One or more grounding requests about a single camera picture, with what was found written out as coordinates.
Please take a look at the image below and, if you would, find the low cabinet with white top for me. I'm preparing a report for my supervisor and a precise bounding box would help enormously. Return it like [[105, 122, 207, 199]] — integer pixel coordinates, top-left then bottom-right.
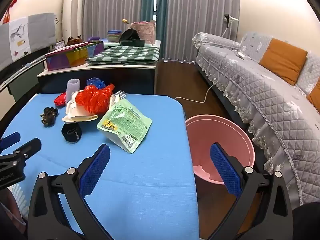
[[37, 40, 162, 96]]

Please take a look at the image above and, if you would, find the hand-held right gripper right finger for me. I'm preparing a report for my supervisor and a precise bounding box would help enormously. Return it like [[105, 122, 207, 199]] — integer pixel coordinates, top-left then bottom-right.
[[207, 142, 294, 240]]

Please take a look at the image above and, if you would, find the pink plastic bin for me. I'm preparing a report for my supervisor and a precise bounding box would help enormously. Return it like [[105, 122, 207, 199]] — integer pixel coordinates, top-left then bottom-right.
[[185, 114, 255, 185]]

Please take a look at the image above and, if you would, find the red plastic bag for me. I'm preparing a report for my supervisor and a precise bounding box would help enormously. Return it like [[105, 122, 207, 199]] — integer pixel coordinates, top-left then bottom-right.
[[75, 84, 115, 114]]

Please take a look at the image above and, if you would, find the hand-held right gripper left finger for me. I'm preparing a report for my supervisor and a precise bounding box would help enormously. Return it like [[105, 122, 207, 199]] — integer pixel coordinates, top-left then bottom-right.
[[27, 144, 118, 240]]

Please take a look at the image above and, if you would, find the grey deer print dust cover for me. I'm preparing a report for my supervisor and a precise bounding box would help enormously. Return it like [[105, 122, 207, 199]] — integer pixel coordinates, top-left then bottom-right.
[[0, 12, 56, 63]]

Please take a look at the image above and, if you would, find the white ribbed object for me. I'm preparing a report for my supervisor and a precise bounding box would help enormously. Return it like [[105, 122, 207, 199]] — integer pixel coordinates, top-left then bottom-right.
[[7, 183, 29, 218]]

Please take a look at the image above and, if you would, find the pink fabric basket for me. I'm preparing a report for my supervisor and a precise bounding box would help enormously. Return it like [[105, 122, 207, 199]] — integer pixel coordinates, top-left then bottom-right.
[[126, 21, 157, 45]]

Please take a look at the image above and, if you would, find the white paper carton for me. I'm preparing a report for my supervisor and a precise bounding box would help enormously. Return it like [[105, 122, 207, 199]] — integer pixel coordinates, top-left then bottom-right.
[[61, 91, 99, 124]]

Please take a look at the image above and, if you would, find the stack of coloured bowls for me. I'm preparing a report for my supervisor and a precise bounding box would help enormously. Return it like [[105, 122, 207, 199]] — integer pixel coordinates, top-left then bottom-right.
[[107, 30, 123, 43]]

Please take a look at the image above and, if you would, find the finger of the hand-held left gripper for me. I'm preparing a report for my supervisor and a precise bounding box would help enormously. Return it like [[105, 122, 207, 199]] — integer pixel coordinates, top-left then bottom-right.
[[12, 137, 42, 161], [0, 132, 21, 151]]

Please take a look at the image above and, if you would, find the black elastic band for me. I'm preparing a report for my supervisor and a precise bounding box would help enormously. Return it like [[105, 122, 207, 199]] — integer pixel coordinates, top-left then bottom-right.
[[61, 123, 83, 144]]

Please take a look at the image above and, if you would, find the clear packet of straws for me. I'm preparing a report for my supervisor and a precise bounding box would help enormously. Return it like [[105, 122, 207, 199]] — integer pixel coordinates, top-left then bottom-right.
[[109, 90, 128, 110]]

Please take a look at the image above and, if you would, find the orange cushion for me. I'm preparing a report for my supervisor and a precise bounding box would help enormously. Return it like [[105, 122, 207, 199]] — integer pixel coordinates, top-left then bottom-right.
[[258, 38, 308, 86], [307, 77, 320, 111]]

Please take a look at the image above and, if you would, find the television cabinet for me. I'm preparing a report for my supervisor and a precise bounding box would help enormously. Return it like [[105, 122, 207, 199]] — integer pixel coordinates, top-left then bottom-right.
[[0, 45, 51, 103]]

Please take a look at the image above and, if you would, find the dark brown hair scrunchie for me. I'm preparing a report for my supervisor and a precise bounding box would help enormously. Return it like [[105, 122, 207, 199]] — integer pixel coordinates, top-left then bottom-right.
[[39, 106, 60, 127]]

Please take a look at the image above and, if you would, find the dark green tray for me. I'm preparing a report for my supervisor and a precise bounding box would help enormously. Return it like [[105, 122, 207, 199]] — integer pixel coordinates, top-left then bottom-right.
[[120, 39, 146, 48]]

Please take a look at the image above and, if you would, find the green checked cloth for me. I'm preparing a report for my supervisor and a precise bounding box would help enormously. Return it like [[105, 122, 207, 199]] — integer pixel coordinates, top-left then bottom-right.
[[85, 44, 161, 66]]

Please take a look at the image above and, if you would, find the grey curtain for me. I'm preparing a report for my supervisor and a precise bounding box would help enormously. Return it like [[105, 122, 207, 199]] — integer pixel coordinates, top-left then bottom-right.
[[164, 0, 241, 63], [82, 0, 145, 41]]

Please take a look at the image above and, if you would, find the red crumpled wrapper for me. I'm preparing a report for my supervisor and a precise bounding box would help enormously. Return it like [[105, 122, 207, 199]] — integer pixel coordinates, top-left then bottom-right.
[[53, 92, 67, 106]]

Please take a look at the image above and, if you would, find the sofa with grey quilted cover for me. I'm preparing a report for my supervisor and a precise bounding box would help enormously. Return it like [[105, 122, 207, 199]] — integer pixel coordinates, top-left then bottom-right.
[[192, 31, 320, 209]]

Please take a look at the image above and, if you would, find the grey patterned cushion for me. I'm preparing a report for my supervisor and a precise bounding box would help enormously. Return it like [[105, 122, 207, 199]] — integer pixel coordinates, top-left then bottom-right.
[[239, 33, 273, 61]]

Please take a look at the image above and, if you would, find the white foam net sleeve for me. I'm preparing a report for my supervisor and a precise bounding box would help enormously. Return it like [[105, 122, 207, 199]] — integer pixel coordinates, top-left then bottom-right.
[[66, 79, 81, 104]]

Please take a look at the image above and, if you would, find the brown ornament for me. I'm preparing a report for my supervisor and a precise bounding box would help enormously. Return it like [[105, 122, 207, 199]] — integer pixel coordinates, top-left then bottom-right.
[[66, 35, 83, 46]]

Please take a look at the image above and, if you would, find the blue plastic bag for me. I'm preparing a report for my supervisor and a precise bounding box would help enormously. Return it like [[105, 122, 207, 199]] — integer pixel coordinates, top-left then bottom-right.
[[86, 77, 107, 89]]

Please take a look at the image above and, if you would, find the white cable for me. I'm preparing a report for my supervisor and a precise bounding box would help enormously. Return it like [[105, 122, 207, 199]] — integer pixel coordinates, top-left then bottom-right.
[[174, 26, 248, 104]]

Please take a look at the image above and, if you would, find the clip-on stand lamp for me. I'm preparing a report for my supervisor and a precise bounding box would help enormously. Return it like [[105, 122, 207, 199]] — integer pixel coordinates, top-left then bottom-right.
[[223, 14, 240, 28]]

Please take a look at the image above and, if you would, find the teal curtain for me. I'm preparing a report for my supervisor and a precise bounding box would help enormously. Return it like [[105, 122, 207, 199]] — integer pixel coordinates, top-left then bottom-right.
[[141, 0, 171, 61]]

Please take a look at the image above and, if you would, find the white standing air conditioner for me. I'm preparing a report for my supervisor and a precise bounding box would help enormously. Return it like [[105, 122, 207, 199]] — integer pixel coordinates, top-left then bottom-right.
[[64, 0, 85, 41]]

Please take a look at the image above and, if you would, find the green snack pouch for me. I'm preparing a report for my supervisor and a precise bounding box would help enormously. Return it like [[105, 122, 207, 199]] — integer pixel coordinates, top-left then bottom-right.
[[96, 98, 153, 154]]

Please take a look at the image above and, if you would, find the colourful patterned box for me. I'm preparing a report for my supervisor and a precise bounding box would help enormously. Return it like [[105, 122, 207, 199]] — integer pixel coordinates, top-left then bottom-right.
[[45, 41, 104, 72]]

